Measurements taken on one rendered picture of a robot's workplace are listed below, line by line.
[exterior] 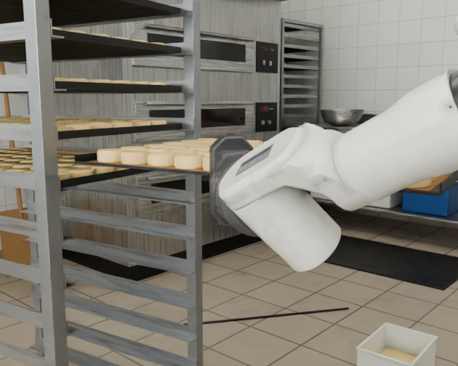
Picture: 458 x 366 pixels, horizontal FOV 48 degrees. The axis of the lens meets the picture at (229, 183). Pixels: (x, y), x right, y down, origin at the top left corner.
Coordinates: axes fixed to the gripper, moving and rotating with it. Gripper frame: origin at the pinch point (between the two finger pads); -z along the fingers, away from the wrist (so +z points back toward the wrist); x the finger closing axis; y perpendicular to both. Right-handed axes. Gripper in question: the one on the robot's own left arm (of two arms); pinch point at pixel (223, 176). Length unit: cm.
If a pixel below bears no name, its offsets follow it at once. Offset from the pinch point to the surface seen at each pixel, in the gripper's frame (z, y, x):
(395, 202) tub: -301, -218, -72
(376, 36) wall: -372, -233, 69
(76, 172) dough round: -34.6, 21.7, -3.6
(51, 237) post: -22.0, 25.9, -13.2
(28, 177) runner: -29.4, 30.0, -3.6
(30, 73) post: -22.9, 27.9, 14.9
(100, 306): -77, 18, -49
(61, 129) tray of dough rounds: -30.8, 23.9, 5.1
